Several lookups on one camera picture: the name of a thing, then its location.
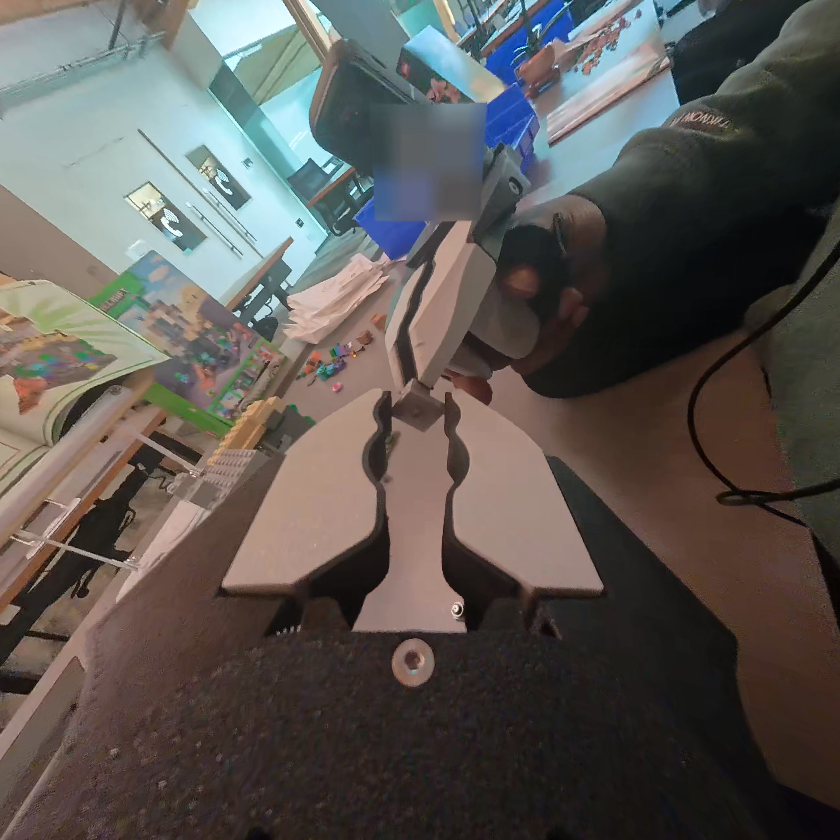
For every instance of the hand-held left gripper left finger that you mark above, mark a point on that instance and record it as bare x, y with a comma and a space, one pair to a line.
302, 525

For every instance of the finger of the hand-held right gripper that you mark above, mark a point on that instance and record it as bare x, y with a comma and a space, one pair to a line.
459, 295
397, 328

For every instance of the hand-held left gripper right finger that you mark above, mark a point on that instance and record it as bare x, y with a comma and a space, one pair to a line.
525, 525

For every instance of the grey toy brick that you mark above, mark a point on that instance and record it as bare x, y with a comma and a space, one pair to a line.
417, 407

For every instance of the person's right forearm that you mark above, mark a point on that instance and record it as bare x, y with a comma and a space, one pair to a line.
709, 164

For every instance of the grey desk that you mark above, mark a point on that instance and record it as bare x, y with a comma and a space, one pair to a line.
656, 492

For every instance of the person's right hand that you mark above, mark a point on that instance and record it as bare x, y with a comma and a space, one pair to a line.
577, 262

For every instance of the dark brown toy cube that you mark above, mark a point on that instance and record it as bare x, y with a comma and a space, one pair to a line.
364, 338

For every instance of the white paper bag pile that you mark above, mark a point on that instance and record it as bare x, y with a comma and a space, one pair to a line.
334, 302

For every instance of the heap of colourful toy pieces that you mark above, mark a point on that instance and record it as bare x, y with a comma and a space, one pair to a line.
331, 361

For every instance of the wood-edged meeting table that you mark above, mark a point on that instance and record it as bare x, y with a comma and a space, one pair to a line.
328, 184

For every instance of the blue plastic bin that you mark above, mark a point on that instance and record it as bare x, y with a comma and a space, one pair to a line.
394, 236

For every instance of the black meeting chair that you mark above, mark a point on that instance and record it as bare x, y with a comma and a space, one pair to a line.
315, 197

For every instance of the toy brick building model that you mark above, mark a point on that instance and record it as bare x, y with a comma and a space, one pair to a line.
262, 426

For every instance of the blue flower picture box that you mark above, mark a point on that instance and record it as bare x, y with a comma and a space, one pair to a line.
446, 79

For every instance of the wood-edged side table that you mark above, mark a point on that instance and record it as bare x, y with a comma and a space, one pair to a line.
262, 269

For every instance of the brown potted plant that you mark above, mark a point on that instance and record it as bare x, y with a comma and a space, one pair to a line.
535, 62

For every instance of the green toy set box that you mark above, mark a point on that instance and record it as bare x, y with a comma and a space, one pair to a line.
197, 348

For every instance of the large flat picture book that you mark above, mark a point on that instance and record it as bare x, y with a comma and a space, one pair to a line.
610, 79

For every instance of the open instruction booklet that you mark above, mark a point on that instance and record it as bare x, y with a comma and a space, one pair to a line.
52, 354

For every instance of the person's green sweatshirt torso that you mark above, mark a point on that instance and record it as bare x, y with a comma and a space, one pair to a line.
807, 394

